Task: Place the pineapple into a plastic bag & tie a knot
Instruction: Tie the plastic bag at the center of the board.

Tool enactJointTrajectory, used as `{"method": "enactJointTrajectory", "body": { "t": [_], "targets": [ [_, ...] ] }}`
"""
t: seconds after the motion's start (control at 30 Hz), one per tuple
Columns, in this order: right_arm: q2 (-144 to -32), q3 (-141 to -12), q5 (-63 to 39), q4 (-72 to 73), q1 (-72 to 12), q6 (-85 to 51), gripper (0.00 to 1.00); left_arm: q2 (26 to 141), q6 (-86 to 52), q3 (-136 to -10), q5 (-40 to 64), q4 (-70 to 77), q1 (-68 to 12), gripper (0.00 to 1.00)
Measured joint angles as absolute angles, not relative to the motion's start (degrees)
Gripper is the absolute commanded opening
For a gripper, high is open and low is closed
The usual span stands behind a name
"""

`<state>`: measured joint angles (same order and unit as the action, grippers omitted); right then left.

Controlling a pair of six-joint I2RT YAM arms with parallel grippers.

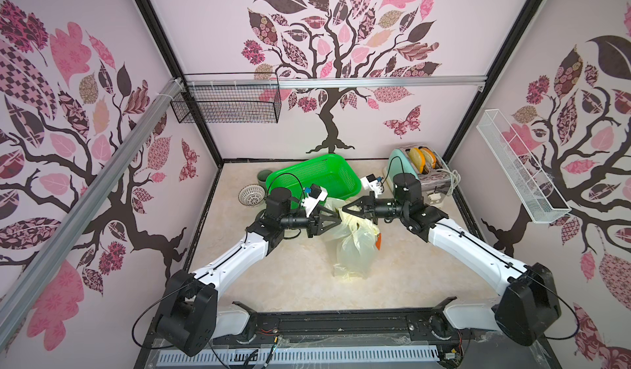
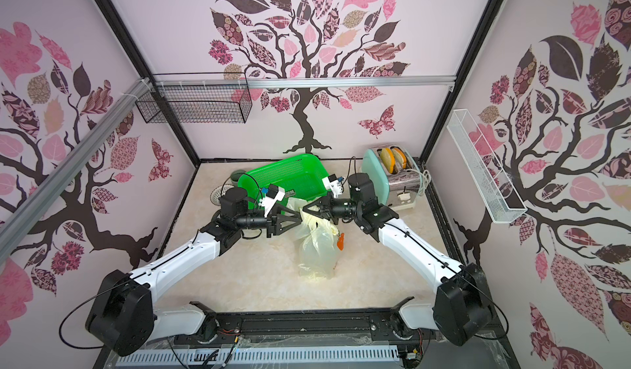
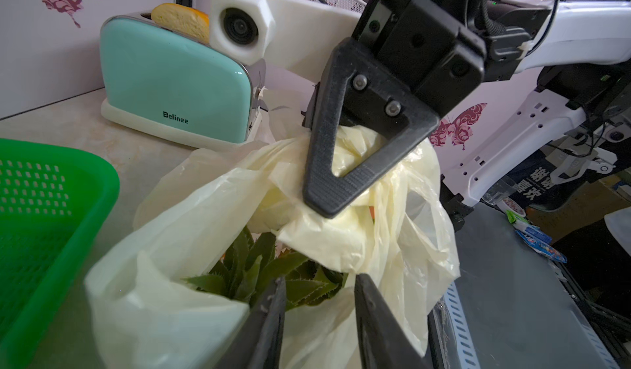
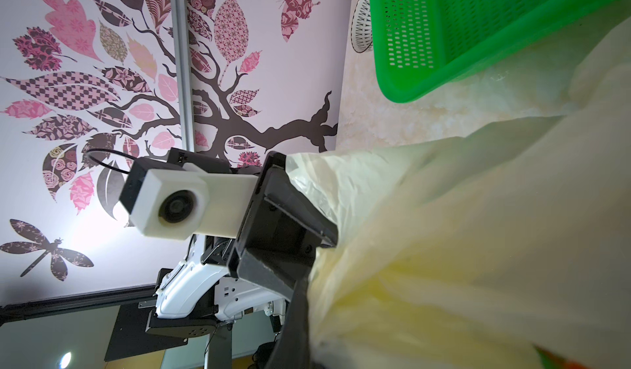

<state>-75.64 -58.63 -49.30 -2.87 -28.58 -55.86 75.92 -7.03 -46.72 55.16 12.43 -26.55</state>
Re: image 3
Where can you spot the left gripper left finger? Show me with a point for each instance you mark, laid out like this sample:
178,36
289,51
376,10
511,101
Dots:
258,343

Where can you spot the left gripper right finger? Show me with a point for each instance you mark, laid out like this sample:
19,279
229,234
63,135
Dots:
381,341

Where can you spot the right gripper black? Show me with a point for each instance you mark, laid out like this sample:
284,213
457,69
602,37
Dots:
368,119

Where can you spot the large pineapple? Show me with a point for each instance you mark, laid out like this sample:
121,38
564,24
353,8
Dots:
251,263

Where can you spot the yellow plastic bag orange print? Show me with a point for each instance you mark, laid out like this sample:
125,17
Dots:
143,314

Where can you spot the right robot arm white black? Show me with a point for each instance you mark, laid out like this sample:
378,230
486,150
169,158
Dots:
582,48

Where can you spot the blue white packets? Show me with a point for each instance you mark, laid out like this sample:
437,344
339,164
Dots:
530,234

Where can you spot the yellow bread slice in toaster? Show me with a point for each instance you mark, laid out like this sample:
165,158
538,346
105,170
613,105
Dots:
185,20

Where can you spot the mint green toaster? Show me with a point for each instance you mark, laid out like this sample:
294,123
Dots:
171,86

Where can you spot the green plastic basket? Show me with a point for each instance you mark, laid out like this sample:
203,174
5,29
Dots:
54,201

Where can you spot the white slotted cable duct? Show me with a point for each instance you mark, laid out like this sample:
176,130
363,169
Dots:
459,335

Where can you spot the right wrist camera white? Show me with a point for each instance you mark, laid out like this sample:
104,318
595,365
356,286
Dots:
296,35

